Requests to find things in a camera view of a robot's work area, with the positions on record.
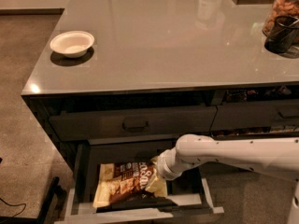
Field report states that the top left drawer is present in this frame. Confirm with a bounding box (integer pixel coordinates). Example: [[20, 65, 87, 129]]
[[50, 105, 217, 142]]

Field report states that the white paper bowl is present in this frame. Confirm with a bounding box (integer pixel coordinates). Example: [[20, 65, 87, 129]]
[[50, 31, 94, 58]]

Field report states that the black mesh cup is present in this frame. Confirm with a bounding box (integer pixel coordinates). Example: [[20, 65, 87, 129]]
[[264, 16, 299, 53]]

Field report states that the glass snack jar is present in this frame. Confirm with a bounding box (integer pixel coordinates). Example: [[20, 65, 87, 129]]
[[263, 0, 299, 35]]

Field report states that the black cable on floor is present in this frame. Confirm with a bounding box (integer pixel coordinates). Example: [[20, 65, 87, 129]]
[[0, 197, 27, 220]]

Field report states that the brown chip bag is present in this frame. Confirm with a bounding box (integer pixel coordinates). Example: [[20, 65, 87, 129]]
[[93, 157, 167, 208]]

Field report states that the top right drawer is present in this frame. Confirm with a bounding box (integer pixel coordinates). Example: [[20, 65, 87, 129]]
[[211, 100, 299, 131]]

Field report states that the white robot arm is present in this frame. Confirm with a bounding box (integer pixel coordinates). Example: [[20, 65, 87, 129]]
[[156, 134, 299, 224]]

